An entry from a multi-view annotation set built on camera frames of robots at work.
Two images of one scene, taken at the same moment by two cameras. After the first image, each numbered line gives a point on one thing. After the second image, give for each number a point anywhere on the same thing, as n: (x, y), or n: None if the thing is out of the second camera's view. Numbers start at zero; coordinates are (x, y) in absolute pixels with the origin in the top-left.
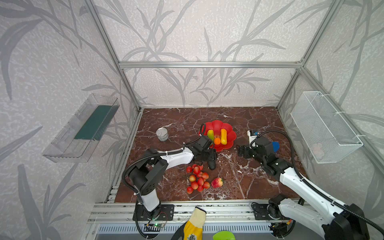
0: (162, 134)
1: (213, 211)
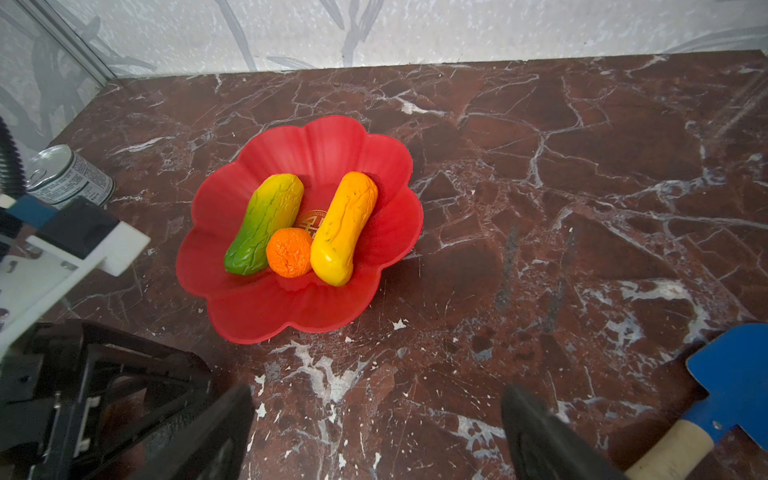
0: (57, 176)
1: None
